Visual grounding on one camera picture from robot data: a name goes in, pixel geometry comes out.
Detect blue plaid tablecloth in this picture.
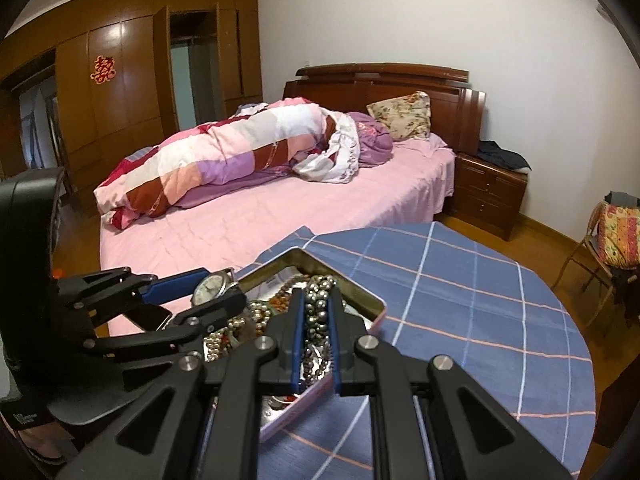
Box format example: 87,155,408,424
235,222,598,480

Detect bed with pink sheet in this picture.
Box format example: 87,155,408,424
97,132,458,338

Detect wooden chair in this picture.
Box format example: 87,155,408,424
552,192,640,328

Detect silver wristwatch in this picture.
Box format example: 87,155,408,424
191,267,241,308

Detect silver bead chain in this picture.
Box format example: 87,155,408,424
302,275,342,386

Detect red paper wall decoration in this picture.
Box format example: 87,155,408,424
90,55,115,85

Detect black smartphone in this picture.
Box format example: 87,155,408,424
125,304,173,332

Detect brown wooden wardrobe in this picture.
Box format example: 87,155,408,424
0,0,266,221

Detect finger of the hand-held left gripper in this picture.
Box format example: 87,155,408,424
82,290,247,362
55,267,211,312

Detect pink patchwork quilt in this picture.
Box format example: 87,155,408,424
94,99,346,231

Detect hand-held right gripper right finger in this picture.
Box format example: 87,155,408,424
327,294,573,480

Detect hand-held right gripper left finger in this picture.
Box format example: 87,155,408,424
55,287,307,480

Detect dark garment on chair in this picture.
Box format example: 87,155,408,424
610,265,640,328

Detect brown wooden bead necklace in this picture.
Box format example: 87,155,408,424
260,277,307,313

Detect dark wooden nightstand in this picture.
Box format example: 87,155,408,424
452,152,529,242

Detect person's left hand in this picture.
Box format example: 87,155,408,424
17,427,68,465

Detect purple and white blanket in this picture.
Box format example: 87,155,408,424
292,111,394,186

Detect colourful patterned cushion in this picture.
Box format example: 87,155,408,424
597,201,640,268

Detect dark folded clothes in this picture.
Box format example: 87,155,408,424
476,140,532,171

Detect white pearl necklace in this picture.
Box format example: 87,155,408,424
204,330,237,363

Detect floral pillow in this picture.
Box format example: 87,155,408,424
366,91,432,141

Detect dark wooden headboard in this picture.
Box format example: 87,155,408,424
282,62,487,156

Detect rectangular metal tin box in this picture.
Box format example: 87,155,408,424
200,247,387,443

